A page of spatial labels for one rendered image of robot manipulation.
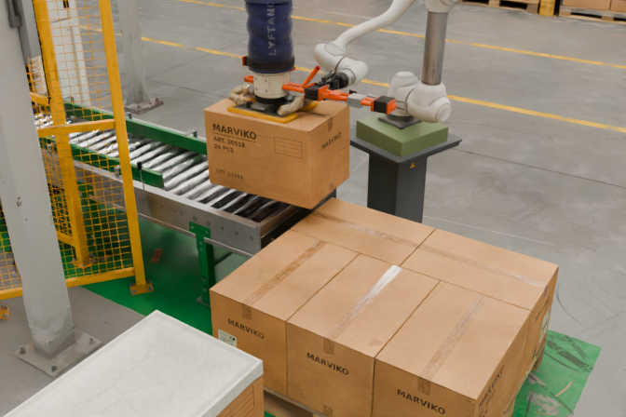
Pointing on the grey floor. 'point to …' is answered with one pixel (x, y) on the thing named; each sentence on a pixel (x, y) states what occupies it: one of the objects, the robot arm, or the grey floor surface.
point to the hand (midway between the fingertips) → (319, 91)
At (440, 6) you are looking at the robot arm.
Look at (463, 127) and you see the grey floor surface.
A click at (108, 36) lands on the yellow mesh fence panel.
